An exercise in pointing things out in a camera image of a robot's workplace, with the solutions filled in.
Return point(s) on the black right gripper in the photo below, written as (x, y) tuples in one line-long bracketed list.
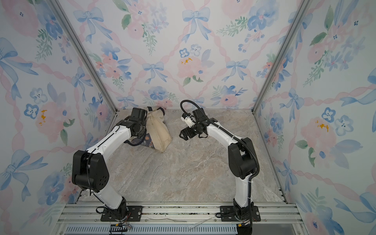
[(187, 129)]

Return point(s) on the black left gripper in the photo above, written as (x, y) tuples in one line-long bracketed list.
[(144, 133)]

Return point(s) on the beige tote bag navy handles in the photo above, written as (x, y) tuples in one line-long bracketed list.
[(157, 134)]

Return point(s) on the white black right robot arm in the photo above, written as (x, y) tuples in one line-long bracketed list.
[(242, 159)]

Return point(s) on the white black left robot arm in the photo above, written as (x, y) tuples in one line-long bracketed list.
[(89, 167)]

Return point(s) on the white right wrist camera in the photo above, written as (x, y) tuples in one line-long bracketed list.
[(188, 120)]

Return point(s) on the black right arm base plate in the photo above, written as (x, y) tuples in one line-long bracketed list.
[(226, 213)]

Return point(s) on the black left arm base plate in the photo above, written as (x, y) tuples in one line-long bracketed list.
[(133, 214)]

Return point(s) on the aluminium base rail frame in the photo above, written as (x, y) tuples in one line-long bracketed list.
[(189, 218)]

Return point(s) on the aluminium corner post left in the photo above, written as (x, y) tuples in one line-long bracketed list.
[(83, 55)]

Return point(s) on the aluminium corner post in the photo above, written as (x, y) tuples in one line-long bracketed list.
[(83, 55), (297, 20)]

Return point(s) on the aluminium corner post right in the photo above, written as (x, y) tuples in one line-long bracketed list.
[(297, 20)]

